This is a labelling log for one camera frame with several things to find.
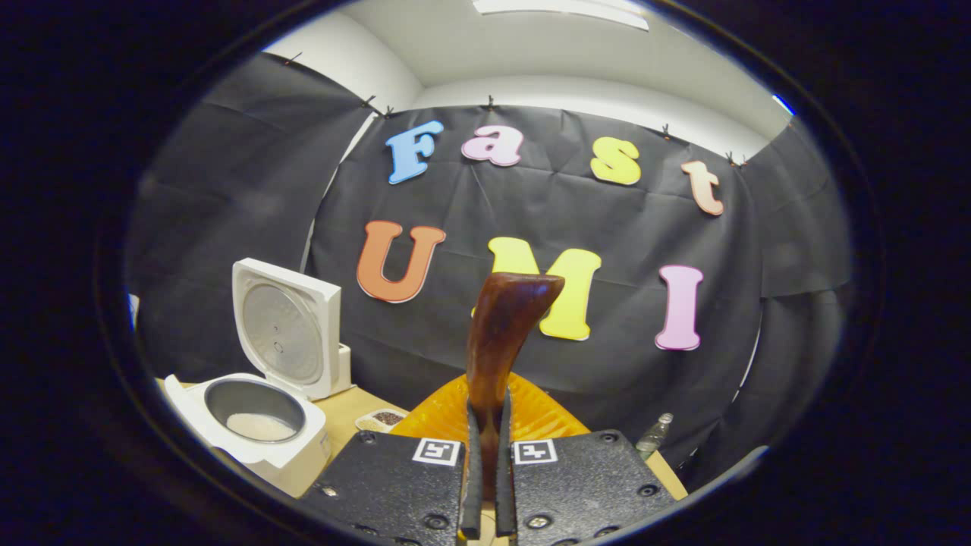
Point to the clear bottle with green label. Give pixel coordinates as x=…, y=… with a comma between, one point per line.
x=652, y=438

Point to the white divided sauce dish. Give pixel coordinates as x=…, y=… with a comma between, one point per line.
x=383, y=419

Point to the white toaster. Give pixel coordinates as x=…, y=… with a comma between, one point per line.
x=346, y=368

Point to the brown wooden spoon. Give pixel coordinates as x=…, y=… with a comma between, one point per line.
x=501, y=334

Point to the white rice cooker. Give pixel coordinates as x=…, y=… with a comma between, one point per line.
x=258, y=455

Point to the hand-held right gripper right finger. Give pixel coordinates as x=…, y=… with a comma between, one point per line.
x=507, y=485

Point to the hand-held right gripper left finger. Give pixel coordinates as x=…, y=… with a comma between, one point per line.
x=472, y=485

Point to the long ceiling light panel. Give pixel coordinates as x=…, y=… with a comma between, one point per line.
x=561, y=9

